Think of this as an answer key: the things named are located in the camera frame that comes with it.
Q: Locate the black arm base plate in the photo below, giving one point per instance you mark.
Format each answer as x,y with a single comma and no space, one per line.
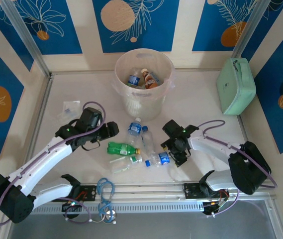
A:
191,191
90,193

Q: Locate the large blue cap water bottle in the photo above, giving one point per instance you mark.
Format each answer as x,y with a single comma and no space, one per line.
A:
163,159

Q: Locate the green soda bottle barcode sticker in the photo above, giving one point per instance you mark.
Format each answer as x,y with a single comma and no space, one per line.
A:
121,148

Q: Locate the blue stethoscope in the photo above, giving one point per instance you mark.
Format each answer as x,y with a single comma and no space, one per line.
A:
102,191

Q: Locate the white plastic bin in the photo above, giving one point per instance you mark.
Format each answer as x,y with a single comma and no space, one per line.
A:
143,107

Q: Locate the brown Nescafe coffee bottle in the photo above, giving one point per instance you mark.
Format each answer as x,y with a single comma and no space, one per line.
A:
150,81

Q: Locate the mint green zip case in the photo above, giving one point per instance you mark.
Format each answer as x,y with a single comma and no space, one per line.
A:
235,87

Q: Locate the aluminium side rail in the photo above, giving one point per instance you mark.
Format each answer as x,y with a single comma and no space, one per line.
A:
242,127
44,99

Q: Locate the small blue cap water bottle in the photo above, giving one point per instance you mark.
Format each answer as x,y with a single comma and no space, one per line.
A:
133,80

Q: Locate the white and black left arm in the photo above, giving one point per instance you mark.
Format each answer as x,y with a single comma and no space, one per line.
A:
39,161

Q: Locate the aluminium frame post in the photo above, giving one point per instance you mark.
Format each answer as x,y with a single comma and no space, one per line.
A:
248,27
29,42

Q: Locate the grey metal panel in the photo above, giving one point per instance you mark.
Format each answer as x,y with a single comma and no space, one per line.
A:
156,229

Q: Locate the black controller board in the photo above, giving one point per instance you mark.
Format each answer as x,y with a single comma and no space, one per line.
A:
209,207
67,207

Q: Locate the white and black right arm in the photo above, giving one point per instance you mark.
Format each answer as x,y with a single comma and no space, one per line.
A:
213,149

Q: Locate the wide aluminium base rail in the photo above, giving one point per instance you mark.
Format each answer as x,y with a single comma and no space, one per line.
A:
143,191

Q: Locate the white cap blue label bottle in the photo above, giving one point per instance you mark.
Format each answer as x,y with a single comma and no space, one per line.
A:
134,129

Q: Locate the small clear plastic packet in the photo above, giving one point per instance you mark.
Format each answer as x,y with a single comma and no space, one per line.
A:
69,109

